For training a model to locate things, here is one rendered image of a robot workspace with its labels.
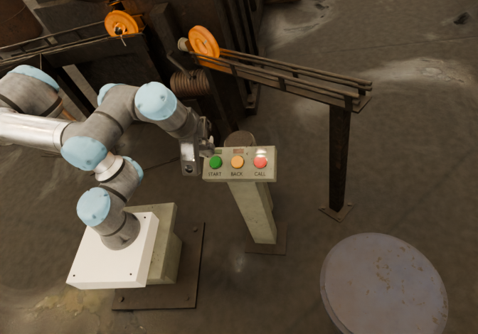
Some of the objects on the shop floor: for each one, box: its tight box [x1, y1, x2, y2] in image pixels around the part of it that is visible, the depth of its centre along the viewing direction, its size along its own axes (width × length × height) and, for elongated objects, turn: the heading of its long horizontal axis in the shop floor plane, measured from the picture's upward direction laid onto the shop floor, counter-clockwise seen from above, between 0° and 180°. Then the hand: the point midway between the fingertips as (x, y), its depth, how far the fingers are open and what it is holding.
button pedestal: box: [202, 146, 287, 255], centre depth 120 cm, size 16×24×62 cm, turn 92°
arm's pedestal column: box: [112, 222, 206, 311], centre depth 137 cm, size 40×40×26 cm
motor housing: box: [170, 69, 221, 148], centre depth 169 cm, size 13×22×54 cm, turn 92°
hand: (208, 156), depth 94 cm, fingers closed
